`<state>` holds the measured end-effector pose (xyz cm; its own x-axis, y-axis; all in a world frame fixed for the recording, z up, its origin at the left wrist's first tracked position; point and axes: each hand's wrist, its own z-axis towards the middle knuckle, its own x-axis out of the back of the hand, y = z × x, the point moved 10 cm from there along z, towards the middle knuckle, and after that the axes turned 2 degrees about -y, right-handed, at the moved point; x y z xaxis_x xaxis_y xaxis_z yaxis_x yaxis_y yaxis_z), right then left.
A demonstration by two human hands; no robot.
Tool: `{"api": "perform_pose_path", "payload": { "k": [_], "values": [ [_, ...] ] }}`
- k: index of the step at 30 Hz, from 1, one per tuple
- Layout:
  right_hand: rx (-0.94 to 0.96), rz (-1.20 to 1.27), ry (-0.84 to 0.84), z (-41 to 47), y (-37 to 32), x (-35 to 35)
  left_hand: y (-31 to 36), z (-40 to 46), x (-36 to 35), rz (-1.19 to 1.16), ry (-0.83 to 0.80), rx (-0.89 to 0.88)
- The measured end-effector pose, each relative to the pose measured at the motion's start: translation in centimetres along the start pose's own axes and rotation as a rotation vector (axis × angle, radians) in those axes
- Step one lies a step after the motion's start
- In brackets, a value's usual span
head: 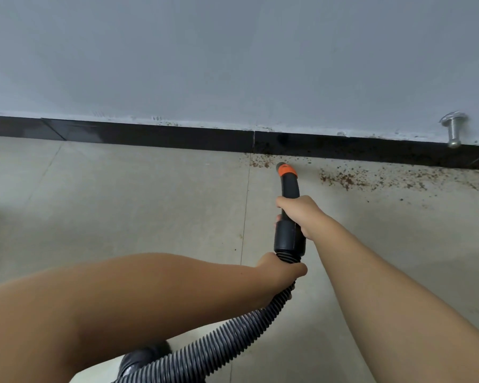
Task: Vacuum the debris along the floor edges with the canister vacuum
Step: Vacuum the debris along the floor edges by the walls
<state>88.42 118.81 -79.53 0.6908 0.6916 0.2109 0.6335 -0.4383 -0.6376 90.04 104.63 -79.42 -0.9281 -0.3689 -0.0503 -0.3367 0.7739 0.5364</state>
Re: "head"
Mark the person's left hand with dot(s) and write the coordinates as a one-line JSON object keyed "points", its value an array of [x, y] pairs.
{"points": [[281, 273]]}

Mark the person's right hand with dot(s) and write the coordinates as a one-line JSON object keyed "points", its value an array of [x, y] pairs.
{"points": [[303, 217]]}

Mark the brown dirt debris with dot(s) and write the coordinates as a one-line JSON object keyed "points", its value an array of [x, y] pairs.
{"points": [[339, 177]]}

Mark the person's left forearm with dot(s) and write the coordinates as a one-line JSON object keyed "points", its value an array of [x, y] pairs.
{"points": [[115, 311]]}

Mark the person's right forearm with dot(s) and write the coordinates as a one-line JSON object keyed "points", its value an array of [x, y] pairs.
{"points": [[403, 307]]}

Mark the black skirting board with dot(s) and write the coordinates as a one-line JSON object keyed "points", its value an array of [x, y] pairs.
{"points": [[163, 135]]}

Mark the metal wall door stopper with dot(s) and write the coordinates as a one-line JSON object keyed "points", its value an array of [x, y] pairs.
{"points": [[454, 129]]}

